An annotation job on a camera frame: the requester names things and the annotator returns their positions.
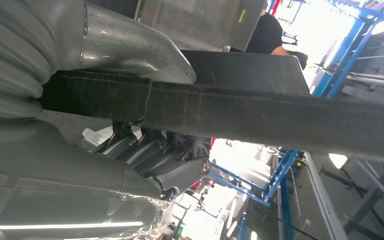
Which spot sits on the yellow tape strip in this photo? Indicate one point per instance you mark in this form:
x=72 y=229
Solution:
x=241 y=16

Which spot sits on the stainless steel workbench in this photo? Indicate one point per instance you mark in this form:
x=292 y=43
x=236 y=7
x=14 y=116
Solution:
x=195 y=20

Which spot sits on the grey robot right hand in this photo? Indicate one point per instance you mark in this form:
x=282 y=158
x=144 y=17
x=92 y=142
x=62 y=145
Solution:
x=62 y=172

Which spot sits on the person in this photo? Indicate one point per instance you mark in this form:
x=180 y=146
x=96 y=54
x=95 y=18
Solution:
x=265 y=33

